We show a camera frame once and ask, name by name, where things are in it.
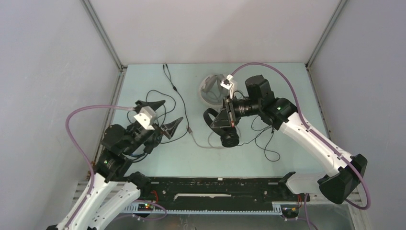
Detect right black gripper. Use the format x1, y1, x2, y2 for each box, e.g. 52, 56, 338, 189
211, 94, 261, 128

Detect black headphones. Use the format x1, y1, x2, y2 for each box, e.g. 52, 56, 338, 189
203, 108, 239, 148

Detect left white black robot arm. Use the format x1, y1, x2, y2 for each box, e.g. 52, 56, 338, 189
47, 100, 183, 230

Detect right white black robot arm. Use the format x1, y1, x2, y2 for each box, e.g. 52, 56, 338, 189
203, 75, 368, 204

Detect white headphones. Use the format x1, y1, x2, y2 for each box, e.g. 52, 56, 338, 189
198, 74, 229, 109

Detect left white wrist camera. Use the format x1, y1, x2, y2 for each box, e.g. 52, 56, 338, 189
133, 106, 157, 130

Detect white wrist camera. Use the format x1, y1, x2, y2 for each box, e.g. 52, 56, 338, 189
220, 74, 237, 98
133, 106, 157, 130

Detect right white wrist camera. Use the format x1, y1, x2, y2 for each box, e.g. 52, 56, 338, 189
220, 74, 237, 98

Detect black blue headphone cable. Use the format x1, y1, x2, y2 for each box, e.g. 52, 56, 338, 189
126, 63, 190, 163

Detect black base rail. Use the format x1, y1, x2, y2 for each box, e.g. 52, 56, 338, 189
140, 177, 310, 212

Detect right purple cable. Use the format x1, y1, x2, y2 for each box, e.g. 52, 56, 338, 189
230, 62, 372, 211

